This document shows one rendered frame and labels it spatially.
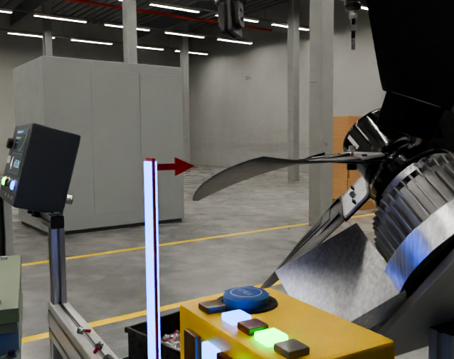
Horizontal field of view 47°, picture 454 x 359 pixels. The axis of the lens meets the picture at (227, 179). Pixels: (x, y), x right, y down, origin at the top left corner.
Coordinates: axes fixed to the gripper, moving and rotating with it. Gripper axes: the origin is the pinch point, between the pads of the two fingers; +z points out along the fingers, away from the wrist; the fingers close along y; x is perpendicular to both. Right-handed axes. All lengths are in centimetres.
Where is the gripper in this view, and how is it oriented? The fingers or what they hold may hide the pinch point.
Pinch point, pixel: (230, 20)
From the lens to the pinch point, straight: 69.7
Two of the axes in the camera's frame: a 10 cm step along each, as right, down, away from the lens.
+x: 4.3, 0.6, 9.0
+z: 0.7, 9.9, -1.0
